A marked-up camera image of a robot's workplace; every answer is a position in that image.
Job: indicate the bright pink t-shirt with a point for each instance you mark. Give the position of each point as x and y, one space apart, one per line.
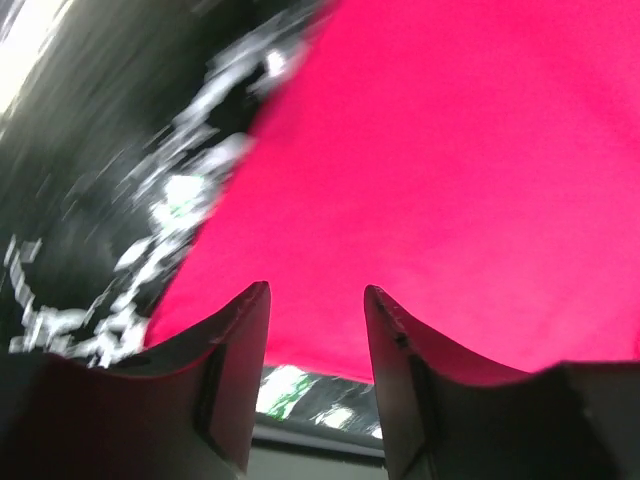
478 160

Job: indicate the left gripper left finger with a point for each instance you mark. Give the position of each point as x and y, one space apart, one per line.
184 409

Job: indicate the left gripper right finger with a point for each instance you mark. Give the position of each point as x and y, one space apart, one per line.
447 412

